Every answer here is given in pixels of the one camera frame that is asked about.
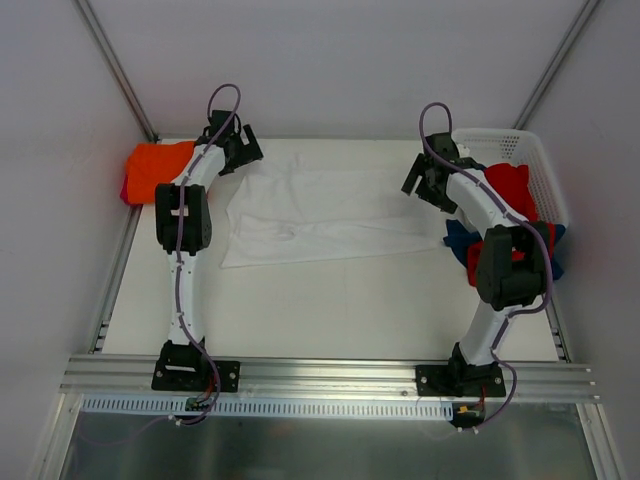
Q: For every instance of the white t shirt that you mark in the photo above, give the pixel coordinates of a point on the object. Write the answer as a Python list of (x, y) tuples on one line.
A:
[(287, 211)]

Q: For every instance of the rear aluminium frame bar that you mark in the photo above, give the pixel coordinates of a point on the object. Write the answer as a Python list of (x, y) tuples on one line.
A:
[(414, 137)]

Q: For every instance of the left aluminium frame post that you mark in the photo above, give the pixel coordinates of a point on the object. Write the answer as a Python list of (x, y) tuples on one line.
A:
[(106, 50)]

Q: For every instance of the folded orange t shirt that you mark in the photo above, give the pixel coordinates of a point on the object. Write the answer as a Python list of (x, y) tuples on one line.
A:
[(152, 164)]

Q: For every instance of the white slotted cable duct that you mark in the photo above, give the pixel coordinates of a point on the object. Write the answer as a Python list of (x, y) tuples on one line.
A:
[(276, 408)]

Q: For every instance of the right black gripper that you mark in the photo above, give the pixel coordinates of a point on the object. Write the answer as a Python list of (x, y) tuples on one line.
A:
[(425, 182)]

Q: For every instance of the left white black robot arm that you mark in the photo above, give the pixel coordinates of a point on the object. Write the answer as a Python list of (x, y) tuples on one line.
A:
[(184, 231)]

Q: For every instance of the aluminium frame post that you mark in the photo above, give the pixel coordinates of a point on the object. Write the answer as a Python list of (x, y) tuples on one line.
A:
[(106, 50), (568, 42)]

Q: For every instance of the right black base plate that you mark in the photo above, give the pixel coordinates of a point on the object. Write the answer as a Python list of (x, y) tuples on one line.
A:
[(470, 381)]

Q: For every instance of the aluminium mounting rail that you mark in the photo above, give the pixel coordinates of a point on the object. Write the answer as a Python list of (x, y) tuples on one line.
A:
[(535, 382)]

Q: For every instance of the red t shirt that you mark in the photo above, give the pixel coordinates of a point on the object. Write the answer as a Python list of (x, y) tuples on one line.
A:
[(511, 183)]

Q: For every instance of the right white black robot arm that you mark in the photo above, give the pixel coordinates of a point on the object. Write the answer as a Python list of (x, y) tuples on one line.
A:
[(512, 271)]

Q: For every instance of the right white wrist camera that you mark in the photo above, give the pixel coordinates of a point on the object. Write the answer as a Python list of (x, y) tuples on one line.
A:
[(463, 151)]

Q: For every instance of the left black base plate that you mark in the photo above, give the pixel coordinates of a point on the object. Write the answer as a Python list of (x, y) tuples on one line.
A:
[(225, 375)]

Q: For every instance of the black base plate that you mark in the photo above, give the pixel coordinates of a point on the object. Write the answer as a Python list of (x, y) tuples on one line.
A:
[(470, 381), (225, 375)]

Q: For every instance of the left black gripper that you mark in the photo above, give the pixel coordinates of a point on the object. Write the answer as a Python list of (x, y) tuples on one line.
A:
[(242, 151)]

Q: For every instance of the white plastic laundry basket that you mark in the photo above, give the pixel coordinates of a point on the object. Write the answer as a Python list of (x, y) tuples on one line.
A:
[(516, 147)]

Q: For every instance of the blue t shirt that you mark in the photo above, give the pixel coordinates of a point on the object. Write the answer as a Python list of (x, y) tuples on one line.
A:
[(459, 238)]

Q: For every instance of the right aluminium frame post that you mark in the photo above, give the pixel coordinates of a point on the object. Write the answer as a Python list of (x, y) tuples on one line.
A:
[(568, 42)]

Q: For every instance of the folded pink t shirt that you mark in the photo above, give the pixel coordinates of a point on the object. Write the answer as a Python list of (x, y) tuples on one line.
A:
[(124, 191)]

